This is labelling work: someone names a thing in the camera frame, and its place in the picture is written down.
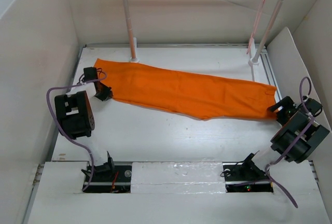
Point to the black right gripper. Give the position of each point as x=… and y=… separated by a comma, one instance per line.
x=286, y=102

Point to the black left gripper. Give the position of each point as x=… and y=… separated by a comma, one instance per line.
x=107, y=94

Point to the orange trousers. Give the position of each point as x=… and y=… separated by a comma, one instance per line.
x=196, y=95

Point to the pink wire hanger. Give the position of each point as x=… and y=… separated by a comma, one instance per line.
x=255, y=26

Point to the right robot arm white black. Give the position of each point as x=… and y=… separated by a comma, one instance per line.
x=299, y=136

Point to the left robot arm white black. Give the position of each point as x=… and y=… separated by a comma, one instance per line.
x=74, y=115

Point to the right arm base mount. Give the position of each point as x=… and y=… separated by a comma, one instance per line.
x=243, y=178

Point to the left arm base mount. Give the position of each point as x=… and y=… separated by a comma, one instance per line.
x=117, y=181

